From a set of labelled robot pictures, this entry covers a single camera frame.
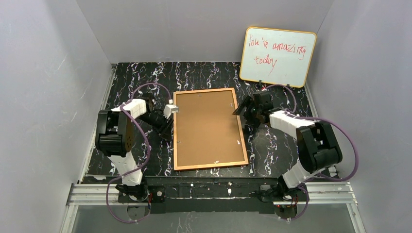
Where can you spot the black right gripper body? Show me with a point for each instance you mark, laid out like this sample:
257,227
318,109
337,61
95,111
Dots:
250,109

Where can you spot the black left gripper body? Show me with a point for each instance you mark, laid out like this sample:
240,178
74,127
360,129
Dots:
163,125

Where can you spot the orange wooden picture frame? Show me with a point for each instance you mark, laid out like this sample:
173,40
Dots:
209,166

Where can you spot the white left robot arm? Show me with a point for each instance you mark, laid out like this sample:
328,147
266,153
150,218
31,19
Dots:
115,133

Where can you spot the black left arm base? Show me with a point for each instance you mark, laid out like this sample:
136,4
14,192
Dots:
141,193

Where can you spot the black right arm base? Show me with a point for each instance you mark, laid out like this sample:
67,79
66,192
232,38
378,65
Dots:
276,193

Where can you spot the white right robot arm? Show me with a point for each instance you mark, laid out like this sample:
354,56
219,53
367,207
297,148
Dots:
317,145

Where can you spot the yellow-framed whiteboard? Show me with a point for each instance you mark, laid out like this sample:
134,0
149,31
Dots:
276,56

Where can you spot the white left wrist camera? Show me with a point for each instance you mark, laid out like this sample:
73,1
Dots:
170,109

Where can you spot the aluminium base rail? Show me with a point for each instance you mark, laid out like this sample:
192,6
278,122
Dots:
216,195

